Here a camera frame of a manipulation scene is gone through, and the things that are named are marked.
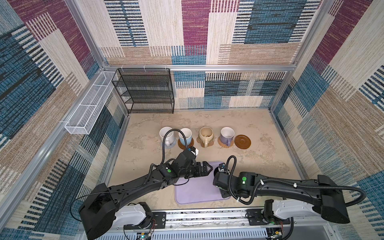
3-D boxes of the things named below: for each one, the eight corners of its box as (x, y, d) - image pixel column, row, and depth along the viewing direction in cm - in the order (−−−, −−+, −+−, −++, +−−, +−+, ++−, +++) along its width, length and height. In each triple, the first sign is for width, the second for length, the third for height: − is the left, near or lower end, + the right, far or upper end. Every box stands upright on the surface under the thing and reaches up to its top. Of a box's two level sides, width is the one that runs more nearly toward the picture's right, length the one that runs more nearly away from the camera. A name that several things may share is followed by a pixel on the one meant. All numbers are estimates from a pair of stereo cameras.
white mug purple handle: (220, 148, 100) (222, 141, 94) (218, 134, 108) (220, 126, 101) (233, 148, 100) (236, 141, 94) (230, 134, 108) (233, 126, 101)
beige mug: (205, 150, 99) (205, 143, 92) (197, 137, 106) (197, 129, 99) (216, 145, 102) (217, 137, 95) (207, 133, 108) (208, 125, 101)
